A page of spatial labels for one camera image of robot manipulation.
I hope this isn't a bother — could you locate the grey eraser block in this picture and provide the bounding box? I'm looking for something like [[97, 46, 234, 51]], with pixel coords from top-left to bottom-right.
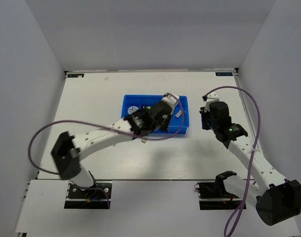
[[175, 111, 182, 118]]

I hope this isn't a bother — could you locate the blue round tape container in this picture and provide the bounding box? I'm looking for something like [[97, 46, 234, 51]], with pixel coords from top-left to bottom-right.
[[127, 106, 139, 115]]

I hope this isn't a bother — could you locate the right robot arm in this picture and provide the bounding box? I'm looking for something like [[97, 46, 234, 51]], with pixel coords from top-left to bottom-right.
[[200, 99, 301, 226]]

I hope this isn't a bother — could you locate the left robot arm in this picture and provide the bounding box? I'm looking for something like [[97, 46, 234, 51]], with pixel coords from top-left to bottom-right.
[[51, 99, 177, 197]]

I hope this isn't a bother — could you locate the blue divided plastic bin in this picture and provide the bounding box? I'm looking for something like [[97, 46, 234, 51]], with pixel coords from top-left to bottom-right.
[[121, 94, 189, 134]]

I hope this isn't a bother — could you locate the beige eraser block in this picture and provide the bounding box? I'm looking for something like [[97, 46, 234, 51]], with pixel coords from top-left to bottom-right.
[[141, 137, 147, 143]]

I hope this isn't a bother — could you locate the right corner label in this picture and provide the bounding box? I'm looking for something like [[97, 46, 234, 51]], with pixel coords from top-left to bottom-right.
[[215, 72, 233, 77]]

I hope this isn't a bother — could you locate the corner label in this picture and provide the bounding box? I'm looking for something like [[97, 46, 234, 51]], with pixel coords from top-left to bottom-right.
[[215, 72, 233, 77], [67, 74, 84, 78]]

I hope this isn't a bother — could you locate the left corner label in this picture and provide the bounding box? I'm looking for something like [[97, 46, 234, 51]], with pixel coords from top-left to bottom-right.
[[67, 74, 84, 78]]

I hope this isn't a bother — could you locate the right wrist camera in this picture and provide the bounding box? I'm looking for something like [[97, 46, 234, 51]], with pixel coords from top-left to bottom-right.
[[202, 92, 220, 113]]

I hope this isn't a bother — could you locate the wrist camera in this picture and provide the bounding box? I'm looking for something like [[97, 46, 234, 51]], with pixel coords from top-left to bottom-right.
[[202, 92, 220, 113], [161, 93, 180, 113]]

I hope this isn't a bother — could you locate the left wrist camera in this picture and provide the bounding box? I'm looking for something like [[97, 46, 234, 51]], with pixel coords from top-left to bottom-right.
[[161, 93, 180, 113]]

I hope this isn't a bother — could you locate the metal table edge rail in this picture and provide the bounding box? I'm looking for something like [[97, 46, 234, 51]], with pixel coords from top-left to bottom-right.
[[233, 68, 270, 162]]

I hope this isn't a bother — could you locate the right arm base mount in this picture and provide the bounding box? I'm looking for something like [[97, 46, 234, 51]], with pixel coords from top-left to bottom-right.
[[194, 182, 242, 210]]

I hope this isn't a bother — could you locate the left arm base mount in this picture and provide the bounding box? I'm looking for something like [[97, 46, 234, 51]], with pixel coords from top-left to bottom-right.
[[64, 181, 113, 210]]

